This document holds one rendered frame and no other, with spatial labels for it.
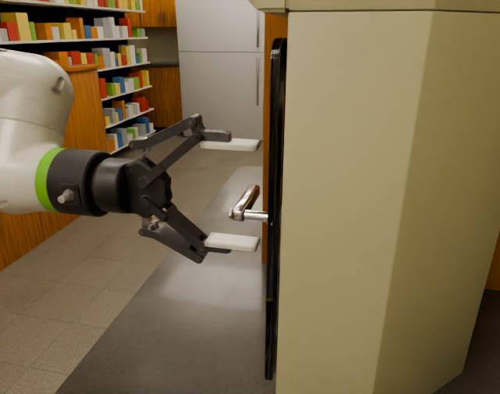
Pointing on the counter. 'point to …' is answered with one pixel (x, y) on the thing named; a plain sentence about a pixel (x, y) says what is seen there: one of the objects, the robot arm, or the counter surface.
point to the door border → (278, 195)
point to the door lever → (240, 213)
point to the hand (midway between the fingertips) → (250, 196)
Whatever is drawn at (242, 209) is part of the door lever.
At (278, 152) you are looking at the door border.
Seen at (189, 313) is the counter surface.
